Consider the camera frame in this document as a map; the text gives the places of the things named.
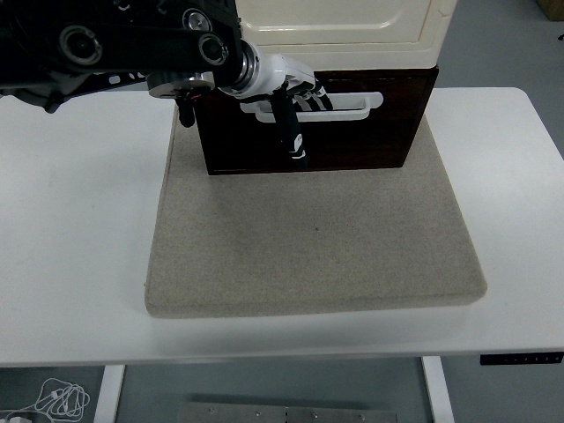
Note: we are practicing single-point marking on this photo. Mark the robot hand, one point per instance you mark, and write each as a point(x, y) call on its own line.
point(282, 72)

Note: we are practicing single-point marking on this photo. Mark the dark wooden drawer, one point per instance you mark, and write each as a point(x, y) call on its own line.
point(361, 145)

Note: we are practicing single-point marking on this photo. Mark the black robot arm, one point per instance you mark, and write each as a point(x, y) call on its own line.
point(132, 44)

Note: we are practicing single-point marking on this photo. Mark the cream plastic cabinet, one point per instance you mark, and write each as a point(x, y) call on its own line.
point(352, 53)

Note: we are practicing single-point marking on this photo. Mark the dark wooden drawer housing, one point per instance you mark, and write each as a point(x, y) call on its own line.
point(414, 71)

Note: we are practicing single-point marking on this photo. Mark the beige fabric mat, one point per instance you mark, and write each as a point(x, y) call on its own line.
point(308, 242)

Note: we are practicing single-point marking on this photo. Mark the cardboard box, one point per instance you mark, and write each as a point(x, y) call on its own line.
point(553, 9)

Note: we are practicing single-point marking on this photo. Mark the white table leg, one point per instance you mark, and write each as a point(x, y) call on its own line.
point(438, 392)
point(108, 396)

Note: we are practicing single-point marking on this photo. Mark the black table control panel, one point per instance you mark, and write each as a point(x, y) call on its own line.
point(520, 359)

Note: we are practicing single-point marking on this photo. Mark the white power adapter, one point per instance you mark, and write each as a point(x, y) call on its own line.
point(15, 417)

